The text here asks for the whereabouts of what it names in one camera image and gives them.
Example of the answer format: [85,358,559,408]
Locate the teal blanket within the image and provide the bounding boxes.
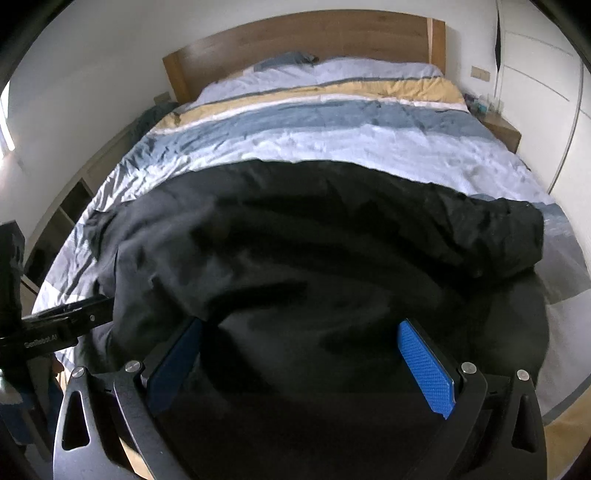
[127,102,178,144]

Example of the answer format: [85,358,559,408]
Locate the small toiletry items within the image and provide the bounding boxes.
[464,92,502,118]

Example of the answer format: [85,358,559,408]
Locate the wooden nightstand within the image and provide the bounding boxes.
[480,113,522,154]

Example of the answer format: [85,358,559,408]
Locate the striped blue and beige duvet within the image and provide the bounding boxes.
[37,76,589,444]

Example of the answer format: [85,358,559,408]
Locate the grey-blue cloth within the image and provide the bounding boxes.
[253,52,319,72]

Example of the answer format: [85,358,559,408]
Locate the white wardrobe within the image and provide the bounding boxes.
[494,0,591,199]

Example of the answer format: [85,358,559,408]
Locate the light blue pillow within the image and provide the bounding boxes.
[196,58,444,104]

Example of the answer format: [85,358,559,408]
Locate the black jacket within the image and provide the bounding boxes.
[76,159,550,480]

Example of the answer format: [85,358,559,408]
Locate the wooden bed headboard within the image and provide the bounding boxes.
[163,10,448,104]

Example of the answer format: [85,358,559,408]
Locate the person's blue trousers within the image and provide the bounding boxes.
[0,360,63,462]

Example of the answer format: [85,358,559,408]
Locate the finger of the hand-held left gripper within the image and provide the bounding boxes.
[28,295,114,342]

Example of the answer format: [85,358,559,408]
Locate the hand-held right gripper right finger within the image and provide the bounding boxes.
[397,318,546,480]

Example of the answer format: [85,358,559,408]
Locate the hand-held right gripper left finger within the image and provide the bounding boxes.
[52,318,206,480]

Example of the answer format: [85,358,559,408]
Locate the window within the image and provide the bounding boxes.
[0,78,14,155]

